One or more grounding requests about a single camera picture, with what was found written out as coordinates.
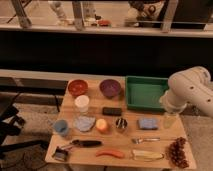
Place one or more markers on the green plastic tray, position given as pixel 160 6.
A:
pixel 143 93

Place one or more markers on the black chair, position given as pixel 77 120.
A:
pixel 8 118

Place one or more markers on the small metal cup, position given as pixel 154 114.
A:
pixel 121 124

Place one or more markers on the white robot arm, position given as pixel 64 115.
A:
pixel 191 86

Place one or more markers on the bunch of red grapes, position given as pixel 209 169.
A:
pixel 176 153

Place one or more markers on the silver fork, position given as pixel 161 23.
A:
pixel 140 140

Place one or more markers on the light blue crumpled cloth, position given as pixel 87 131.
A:
pixel 84 123

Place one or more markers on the blue sponge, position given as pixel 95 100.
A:
pixel 148 124

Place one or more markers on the white cup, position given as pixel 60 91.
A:
pixel 82 103

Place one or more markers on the orange yellow fruit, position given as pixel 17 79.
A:
pixel 102 125

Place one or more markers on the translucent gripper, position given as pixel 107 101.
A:
pixel 169 119

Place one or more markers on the red bowl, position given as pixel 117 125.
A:
pixel 77 87

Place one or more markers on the black rectangular block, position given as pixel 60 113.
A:
pixel 111 111

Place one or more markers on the blue cup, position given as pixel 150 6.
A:
pixel 61 127

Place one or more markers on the purple bowl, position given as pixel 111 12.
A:
pixel 110 88

